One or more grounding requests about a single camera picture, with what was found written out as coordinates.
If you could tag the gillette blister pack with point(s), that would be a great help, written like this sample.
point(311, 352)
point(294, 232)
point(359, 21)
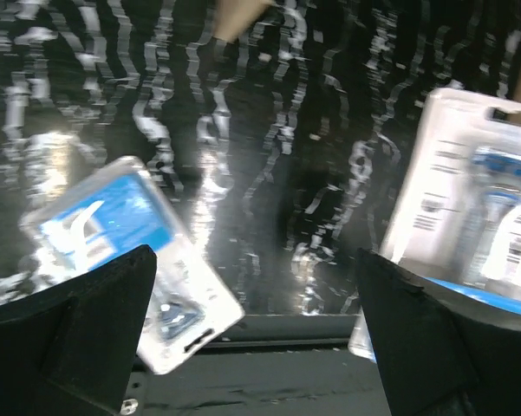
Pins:
point(118, 216)
point(457, 220)

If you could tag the wooden two-tier shelf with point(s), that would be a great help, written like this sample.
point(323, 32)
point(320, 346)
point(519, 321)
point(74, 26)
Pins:
point(356, 62)

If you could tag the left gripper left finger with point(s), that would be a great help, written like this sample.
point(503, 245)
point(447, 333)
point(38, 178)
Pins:
point(70, 349)

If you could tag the Gillette blister pack left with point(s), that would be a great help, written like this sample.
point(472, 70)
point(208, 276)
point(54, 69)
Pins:
point(118, 216)

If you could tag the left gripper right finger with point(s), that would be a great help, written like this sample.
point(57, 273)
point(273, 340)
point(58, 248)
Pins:
point(438, 352)

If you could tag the Gillette blister pack centre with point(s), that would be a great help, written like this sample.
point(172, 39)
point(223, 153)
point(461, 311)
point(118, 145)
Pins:
point(457, 220)

